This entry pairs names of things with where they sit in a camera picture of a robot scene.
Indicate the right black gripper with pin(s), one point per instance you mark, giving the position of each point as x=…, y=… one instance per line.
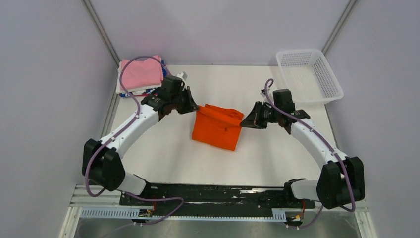
x=253, y=119

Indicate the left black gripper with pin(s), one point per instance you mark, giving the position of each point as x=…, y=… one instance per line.
x=190, y=105

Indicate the orange t-shirt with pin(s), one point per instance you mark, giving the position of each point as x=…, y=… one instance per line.
x=218, y=127

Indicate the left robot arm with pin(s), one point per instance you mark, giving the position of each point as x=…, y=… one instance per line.
x=102, y=159

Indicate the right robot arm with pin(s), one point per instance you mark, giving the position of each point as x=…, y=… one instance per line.
x=341, y=179

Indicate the blue folded t-shirt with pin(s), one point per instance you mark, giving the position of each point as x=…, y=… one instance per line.
x=141, y=78

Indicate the pink folded t-shirt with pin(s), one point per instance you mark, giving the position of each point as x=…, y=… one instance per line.
x=141, y=74

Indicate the white plastic basket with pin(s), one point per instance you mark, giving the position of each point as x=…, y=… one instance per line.
x=309, y=77

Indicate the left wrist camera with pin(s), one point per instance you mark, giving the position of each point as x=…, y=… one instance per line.
x=183, y=76

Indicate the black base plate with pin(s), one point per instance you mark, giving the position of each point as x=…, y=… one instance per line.
x=227, y=200

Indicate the white slotted cable duct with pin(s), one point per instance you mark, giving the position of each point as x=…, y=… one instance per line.
x=146, y=214

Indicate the left corner metal post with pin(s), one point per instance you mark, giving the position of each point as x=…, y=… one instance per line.
x=88, y=5

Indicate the corner metal post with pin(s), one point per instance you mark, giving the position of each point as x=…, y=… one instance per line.
x=338, y=26
x=88, y=5

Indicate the aluminium frame rail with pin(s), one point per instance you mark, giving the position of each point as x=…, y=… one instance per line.
x=317, y=222

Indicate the right corner metal post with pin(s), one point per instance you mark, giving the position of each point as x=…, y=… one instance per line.
x=338, y=26

